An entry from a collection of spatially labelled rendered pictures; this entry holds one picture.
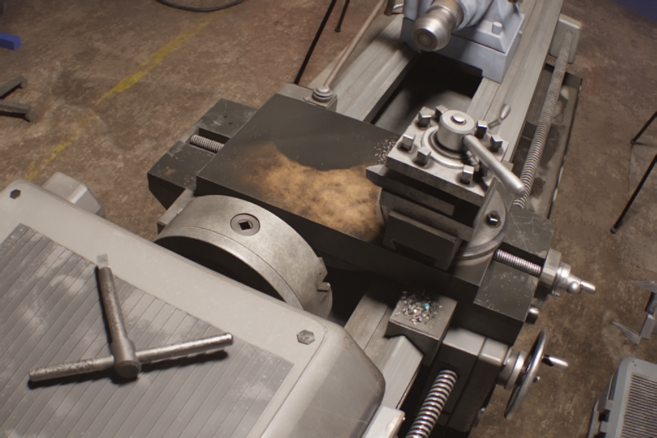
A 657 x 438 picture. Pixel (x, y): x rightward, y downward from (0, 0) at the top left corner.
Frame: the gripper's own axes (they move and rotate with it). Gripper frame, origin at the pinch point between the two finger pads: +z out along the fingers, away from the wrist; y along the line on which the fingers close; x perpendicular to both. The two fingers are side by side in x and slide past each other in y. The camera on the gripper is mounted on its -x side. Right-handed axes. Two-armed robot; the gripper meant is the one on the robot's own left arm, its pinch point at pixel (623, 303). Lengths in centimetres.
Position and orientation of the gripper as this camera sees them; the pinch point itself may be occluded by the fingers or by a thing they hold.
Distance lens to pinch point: 157.2
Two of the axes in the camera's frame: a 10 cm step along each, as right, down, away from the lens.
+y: -3.2, 9.3, 1.5
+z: -9.0, -3.5, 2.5
